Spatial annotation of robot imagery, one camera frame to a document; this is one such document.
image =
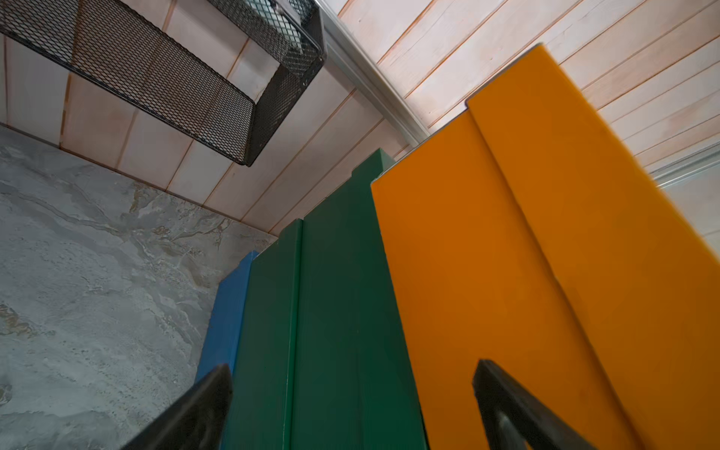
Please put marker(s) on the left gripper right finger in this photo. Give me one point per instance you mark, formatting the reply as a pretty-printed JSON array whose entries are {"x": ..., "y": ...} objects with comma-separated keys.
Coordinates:
[{"x": 515, "y": 419}]

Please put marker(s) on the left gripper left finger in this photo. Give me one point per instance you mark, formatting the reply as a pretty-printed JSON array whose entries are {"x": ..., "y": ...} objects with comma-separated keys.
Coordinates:
[{"x": 196, "y": 420}]

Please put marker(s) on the small green shoebox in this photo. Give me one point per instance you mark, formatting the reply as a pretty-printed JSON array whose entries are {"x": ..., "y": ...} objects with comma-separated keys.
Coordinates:
[{"x": 260, "y": 416}]

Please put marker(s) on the blue shoebox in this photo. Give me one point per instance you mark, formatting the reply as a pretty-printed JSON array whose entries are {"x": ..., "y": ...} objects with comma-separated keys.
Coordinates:
[{"x": 224, "y": 328}]

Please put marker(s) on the large green shoebox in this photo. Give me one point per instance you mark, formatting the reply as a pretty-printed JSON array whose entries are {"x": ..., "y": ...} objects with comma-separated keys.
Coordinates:
[{"x": 354, "y": 385}]

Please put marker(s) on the orange shoebox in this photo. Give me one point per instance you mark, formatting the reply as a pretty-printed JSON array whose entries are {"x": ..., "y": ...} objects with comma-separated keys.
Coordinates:
[{"x": 524, "y": 233}]

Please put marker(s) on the black mesh basket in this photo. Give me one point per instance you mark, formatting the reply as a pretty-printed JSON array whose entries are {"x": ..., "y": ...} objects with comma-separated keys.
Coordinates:
[{"x": 117, "y": 49}]

